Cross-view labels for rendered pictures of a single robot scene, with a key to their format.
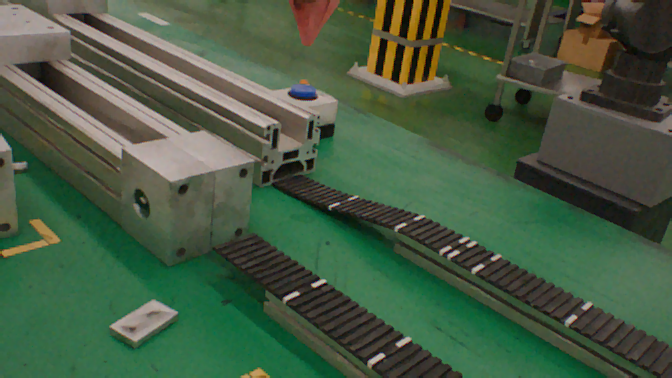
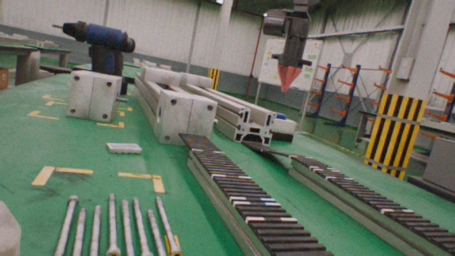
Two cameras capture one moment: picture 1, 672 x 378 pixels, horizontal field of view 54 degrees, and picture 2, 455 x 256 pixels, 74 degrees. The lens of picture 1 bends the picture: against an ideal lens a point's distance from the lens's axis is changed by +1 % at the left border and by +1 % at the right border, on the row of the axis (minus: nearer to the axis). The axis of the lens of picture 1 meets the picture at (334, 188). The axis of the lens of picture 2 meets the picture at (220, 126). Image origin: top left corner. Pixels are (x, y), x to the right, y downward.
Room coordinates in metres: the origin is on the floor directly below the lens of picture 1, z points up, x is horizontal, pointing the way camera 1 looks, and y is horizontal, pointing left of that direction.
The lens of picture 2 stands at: (0.10, -0.20, 0.93)
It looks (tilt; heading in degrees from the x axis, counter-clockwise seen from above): 9 degrees down; 28
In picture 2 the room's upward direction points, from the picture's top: 12 degrees clockwise
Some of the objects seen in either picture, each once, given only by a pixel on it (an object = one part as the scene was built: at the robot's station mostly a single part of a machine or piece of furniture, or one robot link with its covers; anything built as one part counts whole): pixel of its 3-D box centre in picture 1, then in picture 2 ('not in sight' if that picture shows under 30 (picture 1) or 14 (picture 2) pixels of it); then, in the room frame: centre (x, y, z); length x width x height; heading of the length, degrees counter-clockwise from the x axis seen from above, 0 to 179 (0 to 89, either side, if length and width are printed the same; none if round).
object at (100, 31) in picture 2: not in sight; (87, 61); (0.68, 0.58, 0.89); 0.20 x 0.08 x 0.22; 140
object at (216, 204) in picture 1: (196, 192); (189, 118); (0.61, 0.14, 0.83); 0.12 x 0.09 x 0.10; 139
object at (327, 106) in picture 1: (296, 114); (273, 126); (0.95, 0.07, 0.81); 0.10 x 0.08 x 0.06; 139
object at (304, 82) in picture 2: not in sight; (283, 85); (6.46, 1.89, 0.97); 1.51 x 0.50 x 1.95; 67
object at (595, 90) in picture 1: (633, 81); not in sight; (0.99, -0.42, 0.93); 0.12 x 0.09 x 0.08; 56
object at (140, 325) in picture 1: (144, 322); (124, 148); (0.44, 0.14, 0.78); 0.05 x 0.03 x 0.01; 153
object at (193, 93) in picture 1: (129, 63); (208, 102); (1.04, 0.37, 0.82); 0.80 x 0.10 x 0.09; 49
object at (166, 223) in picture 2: not in sight; (165, 222); (0.32, -0.05, 0.78); 0.11 x 0.01 x 0.01; 50
